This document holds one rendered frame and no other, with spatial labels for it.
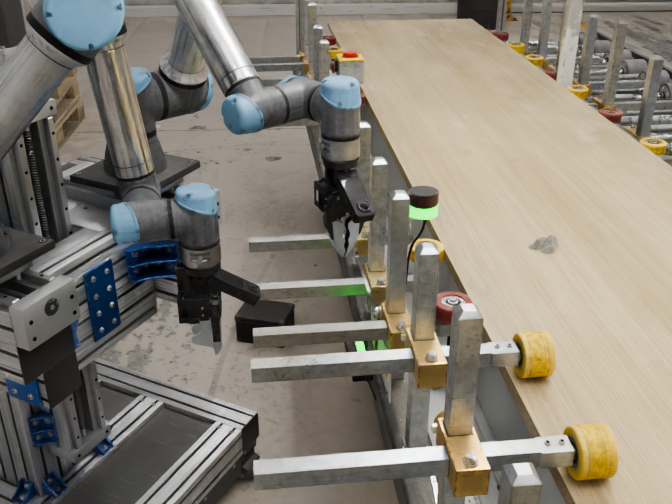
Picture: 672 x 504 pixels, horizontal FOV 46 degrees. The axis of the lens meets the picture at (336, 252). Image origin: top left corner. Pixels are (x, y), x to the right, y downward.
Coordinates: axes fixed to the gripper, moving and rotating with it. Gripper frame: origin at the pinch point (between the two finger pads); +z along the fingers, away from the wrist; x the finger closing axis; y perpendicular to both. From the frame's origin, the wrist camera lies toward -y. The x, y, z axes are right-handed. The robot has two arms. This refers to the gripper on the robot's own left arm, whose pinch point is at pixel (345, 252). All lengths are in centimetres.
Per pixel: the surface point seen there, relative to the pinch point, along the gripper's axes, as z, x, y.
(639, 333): 10, -44, -39
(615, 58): -4, -158, 89
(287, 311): 87, -34, 115
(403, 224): -7.9, -8.7, -8.2
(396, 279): 4.4, -7.8, -7.8
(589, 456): 4, -5, -66
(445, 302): 9.2, -16.3, -13.5
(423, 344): 2.6, 1.4, -32.5
